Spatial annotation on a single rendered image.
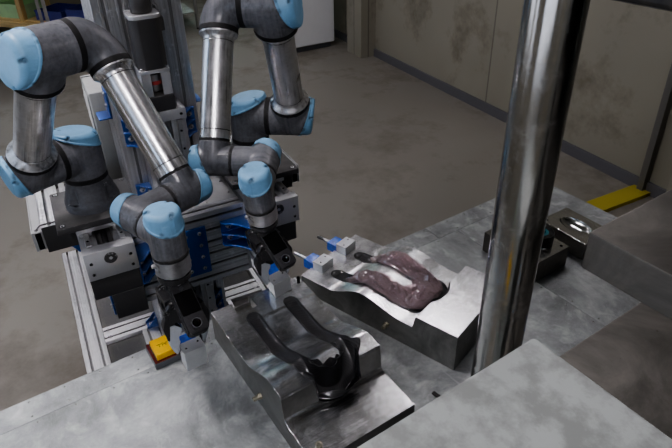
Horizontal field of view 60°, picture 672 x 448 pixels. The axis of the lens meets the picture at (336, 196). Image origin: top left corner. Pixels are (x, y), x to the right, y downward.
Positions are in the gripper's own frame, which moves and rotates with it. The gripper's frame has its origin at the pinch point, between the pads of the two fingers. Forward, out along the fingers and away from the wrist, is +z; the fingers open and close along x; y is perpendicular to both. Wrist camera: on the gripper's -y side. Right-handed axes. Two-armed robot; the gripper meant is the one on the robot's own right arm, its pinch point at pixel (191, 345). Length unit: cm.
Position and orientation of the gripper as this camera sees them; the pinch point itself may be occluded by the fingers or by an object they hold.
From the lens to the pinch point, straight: 139.7
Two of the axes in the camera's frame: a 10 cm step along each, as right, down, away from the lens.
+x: -8.3, 3.0, -4.7
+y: -5.6, -4.2, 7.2
